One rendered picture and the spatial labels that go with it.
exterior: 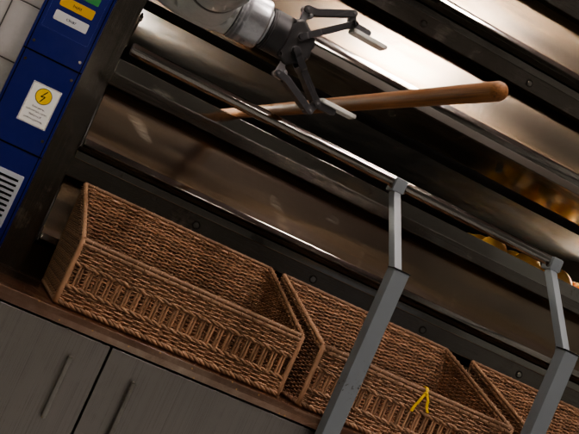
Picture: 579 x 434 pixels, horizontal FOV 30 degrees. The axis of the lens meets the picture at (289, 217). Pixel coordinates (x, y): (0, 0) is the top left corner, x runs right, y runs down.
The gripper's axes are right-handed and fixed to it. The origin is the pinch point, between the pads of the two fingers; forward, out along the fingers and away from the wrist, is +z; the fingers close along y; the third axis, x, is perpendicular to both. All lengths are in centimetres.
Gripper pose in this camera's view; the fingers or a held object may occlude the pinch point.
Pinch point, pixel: (363, 80)
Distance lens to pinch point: 193.8
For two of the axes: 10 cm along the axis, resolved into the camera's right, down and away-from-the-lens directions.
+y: -4.1, 9.1, -0.7
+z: 8.6, 4.1, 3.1
